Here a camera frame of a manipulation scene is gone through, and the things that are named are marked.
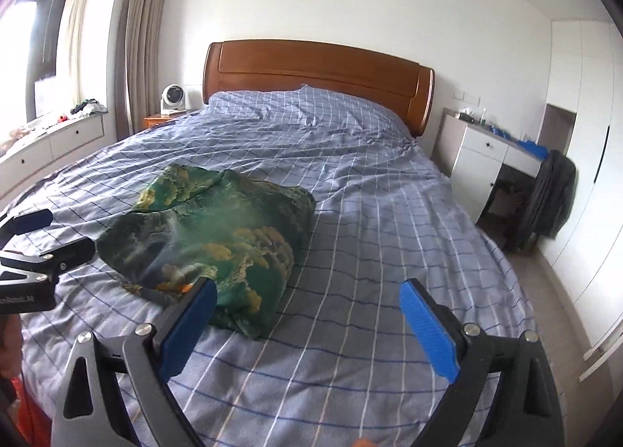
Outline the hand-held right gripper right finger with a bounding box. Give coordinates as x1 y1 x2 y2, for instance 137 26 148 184
399 279 568 447

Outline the green printed garment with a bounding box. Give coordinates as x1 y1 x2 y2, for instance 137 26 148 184
96 164 316 341

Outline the white desk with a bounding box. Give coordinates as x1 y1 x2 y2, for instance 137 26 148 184
431 107 543 224

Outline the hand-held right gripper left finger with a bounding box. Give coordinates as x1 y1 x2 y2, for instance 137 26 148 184
51 278 218 447

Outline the person's left forearm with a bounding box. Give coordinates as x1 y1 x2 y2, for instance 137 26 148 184
0 315 23 380

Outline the person's red clothing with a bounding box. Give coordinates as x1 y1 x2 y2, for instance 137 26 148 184
7 376 52 447

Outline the white wardrobe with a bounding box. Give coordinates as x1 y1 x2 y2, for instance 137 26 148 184
538 19 623 380

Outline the pile of clothes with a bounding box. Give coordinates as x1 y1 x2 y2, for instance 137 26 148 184
69 97 109 117

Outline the black chair with dark jacket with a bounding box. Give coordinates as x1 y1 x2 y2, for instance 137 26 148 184
503 149 577 253

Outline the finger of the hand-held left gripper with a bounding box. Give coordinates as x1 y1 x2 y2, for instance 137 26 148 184
0 239 97 285
0 208 53 248

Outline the wooden nightstand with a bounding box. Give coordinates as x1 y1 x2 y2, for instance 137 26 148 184
143 110 200 134

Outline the white window cabinet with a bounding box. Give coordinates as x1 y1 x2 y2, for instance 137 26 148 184
0 111 105 204

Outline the small white fan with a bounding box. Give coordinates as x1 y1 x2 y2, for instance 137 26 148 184
160 82 188 116

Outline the beige curtain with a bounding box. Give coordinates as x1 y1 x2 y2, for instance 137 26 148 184
124 0 173 139

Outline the blue checked bed sheet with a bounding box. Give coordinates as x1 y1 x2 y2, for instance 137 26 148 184
0 84 539 447

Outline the wooden bed headboard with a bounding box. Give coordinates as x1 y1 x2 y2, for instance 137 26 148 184
202 40 435 139

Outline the blue cloth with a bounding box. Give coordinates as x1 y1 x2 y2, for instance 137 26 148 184
516 138 548 158

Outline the sheer white curtain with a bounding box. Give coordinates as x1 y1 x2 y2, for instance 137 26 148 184
61 0 92 109

